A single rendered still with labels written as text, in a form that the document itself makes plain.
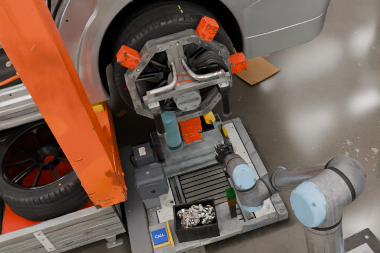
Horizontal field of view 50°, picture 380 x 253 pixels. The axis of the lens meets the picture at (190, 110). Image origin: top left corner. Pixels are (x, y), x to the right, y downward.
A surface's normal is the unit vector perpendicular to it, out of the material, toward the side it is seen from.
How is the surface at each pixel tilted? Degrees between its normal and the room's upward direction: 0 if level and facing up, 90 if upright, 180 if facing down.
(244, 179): 59
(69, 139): 90
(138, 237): 0
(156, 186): 90
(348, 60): 0
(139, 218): 0
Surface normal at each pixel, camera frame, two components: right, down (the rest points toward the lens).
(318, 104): -0.15, -0.70
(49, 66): 0.26, 0.66
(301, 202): -0.88, 0.34
